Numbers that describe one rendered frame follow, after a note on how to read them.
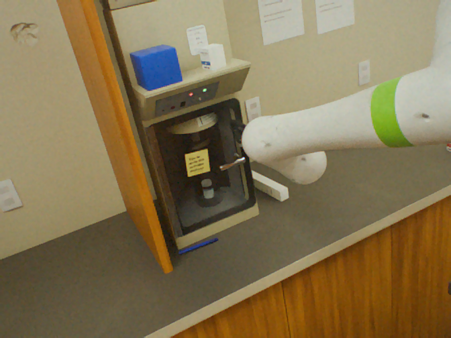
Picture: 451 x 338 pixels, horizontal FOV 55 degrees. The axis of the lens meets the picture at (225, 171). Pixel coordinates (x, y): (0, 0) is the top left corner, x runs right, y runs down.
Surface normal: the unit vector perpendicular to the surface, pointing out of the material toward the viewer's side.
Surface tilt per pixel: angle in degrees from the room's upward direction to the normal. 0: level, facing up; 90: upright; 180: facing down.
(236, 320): 90
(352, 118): 71
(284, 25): 90
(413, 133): 108
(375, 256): 90
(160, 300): 0
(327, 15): 90
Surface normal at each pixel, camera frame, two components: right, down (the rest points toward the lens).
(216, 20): 0.44, 0.33
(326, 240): -0.18, -0.88
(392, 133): -0.60, 0.66
